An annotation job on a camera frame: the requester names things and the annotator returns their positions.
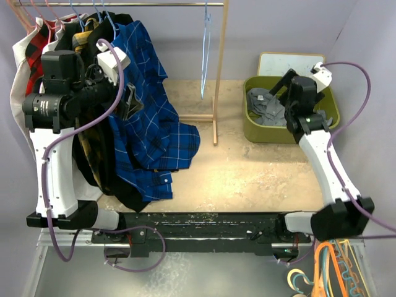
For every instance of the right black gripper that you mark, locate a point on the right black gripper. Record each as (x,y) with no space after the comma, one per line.
(284,81)

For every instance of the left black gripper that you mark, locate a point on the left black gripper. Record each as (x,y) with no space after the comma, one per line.
(133,104)

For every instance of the grey shirt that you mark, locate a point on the grey shirt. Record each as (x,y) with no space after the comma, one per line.
(267,108)

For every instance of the light blue hanger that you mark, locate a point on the light blue hanger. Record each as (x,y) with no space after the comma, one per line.
(205,49)

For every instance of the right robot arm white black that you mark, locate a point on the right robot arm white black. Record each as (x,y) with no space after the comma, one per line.
(340,216)

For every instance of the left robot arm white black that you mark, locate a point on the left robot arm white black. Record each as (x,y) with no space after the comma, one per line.
(67,100)

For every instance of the blue plaid shirt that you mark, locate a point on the blue plaid shirt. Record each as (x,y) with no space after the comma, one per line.
(152,142)

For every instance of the yellow plaid shirt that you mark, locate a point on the yellow plaid shirt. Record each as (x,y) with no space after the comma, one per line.
(90,138)

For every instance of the black shirt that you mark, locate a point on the black shirt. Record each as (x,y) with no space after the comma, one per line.
(113,185)

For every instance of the pink hanger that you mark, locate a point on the pink hanger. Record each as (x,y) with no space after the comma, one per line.
(28,21)

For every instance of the red plaid shirt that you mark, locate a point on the red plaid shirt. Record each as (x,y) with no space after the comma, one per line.
(34,51)

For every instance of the beige shirt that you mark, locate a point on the beige shirt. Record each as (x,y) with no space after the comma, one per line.
(19,85)

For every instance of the yellow hanger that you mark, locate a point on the yellow hanger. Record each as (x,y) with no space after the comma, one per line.
(351,266)

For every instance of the small whiteboard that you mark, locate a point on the small whiteboard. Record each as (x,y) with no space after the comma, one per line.
(277,64)

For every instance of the olive green plastic bin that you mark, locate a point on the olive green plastic bin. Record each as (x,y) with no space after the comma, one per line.
(257,133)

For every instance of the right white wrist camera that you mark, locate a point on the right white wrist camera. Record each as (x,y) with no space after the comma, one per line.
(321,75)

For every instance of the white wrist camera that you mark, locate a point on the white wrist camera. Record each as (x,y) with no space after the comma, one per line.
(321,75)
(107,62)

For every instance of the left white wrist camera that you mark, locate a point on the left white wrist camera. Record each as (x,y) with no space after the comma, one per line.
(107,62)

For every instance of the wooden clothes rack frame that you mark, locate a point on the wooden clothes rack frame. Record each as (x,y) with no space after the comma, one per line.
(213,116)

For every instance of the metal clothes rail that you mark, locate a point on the metal clothes rail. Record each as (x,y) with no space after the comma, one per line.
(121,4)

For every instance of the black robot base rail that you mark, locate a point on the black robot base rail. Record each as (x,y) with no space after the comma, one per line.
(260,233)

